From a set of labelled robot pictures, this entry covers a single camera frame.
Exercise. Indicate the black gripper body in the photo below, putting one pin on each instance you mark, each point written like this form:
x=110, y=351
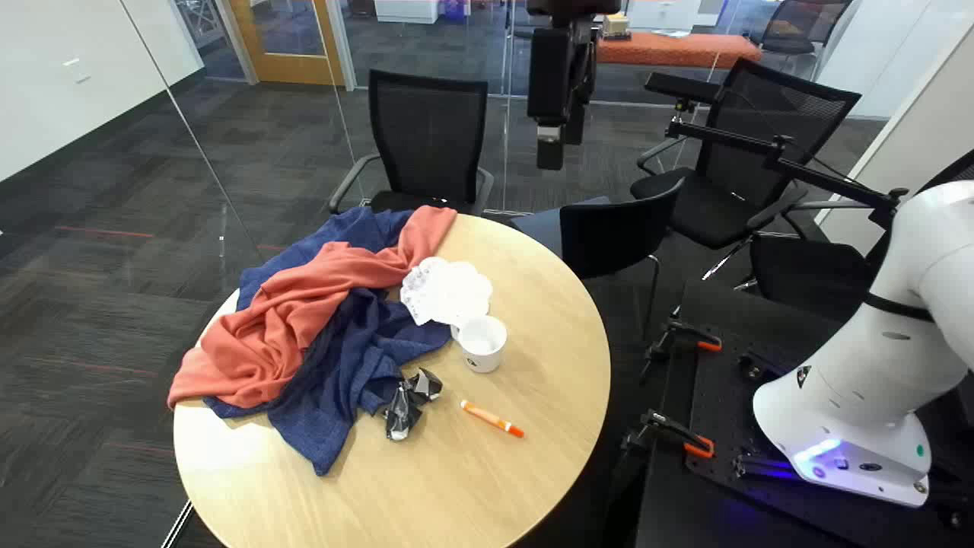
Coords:
x=551, y=72

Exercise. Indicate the orange marker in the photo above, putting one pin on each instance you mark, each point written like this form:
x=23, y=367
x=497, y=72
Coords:
x=492, y=419

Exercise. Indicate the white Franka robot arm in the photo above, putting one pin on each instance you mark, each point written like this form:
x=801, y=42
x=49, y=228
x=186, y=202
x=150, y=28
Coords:
x=870, y=385

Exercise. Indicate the black mesh office chair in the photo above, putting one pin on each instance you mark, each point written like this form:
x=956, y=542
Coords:
x=428, y=139
x=751, y=152

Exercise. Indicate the orange bench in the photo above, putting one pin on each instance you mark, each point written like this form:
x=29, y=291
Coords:
x=675, y=51

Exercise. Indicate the white lace doily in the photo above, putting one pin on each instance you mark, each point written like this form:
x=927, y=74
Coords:
x=445, y=291

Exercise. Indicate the white mug with print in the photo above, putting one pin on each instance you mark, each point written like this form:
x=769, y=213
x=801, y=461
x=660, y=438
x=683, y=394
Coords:
x=483, y=342

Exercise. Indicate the wooden door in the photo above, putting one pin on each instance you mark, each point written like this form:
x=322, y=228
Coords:
x=290, y=41

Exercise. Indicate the black binder clip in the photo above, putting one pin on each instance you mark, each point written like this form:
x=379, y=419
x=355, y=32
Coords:
x=407, y=405

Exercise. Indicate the orange cloth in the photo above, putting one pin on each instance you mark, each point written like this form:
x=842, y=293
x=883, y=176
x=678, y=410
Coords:
x=292, y=314

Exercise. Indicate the dark blue cloth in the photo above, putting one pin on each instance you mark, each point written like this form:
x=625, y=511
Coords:
x=344, y=374

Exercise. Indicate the round wooden table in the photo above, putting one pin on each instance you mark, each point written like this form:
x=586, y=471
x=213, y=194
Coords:
x=488, y=489

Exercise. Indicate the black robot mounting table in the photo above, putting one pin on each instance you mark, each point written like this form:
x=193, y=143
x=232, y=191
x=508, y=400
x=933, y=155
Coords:
x=731, y=489

